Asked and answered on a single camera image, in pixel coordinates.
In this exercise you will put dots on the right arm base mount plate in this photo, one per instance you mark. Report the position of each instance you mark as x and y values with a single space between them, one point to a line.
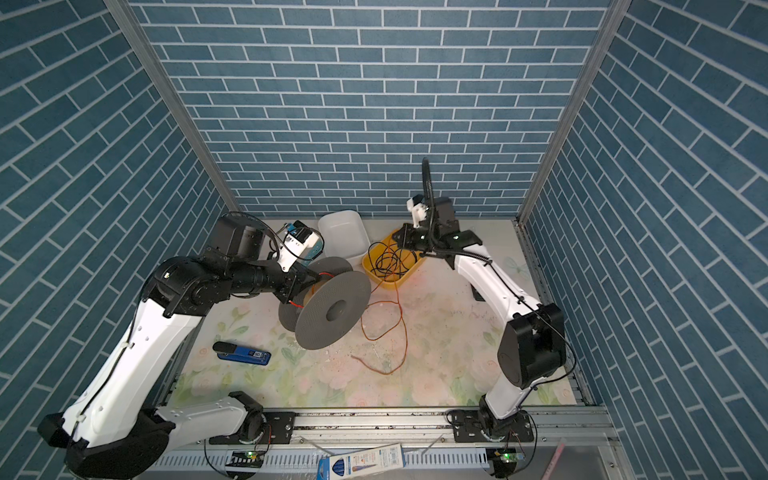
476 425

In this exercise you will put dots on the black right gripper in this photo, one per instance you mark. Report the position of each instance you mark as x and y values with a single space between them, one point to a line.
407 241

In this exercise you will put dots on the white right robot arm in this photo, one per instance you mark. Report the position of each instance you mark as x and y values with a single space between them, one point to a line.
533 344

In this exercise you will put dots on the white blue pen box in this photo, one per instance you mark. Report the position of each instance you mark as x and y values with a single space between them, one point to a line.
362 463

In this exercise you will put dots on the metal frame corner post right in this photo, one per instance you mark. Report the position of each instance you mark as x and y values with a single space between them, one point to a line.
596 55

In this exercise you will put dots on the dark grey perforated spool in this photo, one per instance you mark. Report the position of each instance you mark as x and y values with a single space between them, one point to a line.
325 312

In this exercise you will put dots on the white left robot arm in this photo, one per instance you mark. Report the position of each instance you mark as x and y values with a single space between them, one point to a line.
109 432

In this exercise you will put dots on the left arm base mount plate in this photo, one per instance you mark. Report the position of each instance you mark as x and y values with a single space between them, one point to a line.
270 427

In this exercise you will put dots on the black desk calculator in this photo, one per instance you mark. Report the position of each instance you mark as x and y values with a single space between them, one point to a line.
476 295

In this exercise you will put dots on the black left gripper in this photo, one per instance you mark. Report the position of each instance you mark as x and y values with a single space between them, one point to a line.
295 278

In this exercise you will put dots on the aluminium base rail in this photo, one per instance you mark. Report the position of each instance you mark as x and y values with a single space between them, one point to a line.
593 450

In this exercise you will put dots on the blue black utility knife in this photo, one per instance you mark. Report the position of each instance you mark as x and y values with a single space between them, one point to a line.
241 354

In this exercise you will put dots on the pink pencil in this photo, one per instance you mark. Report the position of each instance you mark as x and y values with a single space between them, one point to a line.
552 464

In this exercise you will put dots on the yellow plastic tub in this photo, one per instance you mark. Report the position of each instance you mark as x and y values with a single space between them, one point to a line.
389 266

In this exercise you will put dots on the metal frame corner post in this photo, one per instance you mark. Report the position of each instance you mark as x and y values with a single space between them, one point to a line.
596 55
138 40

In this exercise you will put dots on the white plastic tub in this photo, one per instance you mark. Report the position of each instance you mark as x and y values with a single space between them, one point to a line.
345 236

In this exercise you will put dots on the metal frame corner post left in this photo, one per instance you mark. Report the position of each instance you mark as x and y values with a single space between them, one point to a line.
138 40

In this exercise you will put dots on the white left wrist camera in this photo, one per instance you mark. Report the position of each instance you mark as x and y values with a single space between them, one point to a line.
300 244

